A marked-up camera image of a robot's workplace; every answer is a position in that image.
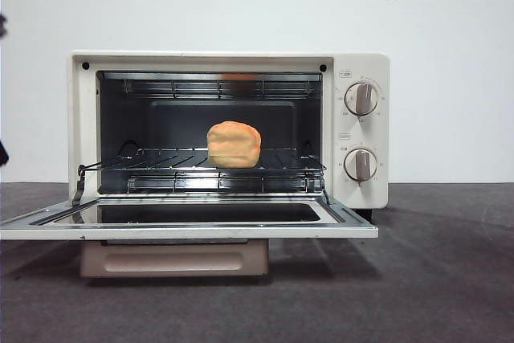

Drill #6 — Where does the golden bread loaf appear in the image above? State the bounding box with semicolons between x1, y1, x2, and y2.
206;119;263;169

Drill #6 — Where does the glass oven door beige handle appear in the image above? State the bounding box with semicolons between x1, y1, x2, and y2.
0;194;380;279

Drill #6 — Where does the white Toshiba toaster oven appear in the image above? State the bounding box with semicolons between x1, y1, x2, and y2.
67;51;390;222

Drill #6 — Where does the beige oven knob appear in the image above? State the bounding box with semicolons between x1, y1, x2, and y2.
344;148;379;182
345;81;380;116

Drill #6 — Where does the dark grey table cloth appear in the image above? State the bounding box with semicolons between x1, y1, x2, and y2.
0;182;514;343

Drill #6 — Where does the metal wire oven rack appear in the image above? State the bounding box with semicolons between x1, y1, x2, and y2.
82;146;327;195

